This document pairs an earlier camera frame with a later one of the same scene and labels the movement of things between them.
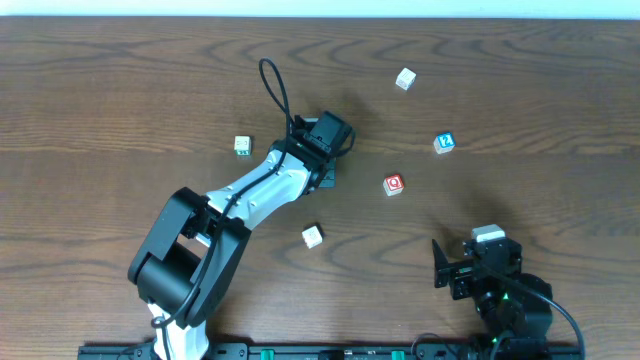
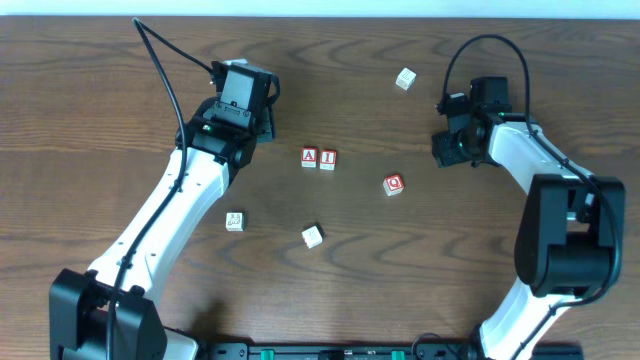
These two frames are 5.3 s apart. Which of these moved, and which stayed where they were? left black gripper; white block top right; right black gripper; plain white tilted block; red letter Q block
Moved: left black gripper; right black gripper
Stayed: red letter Q block; plain white tilted block; white block top right
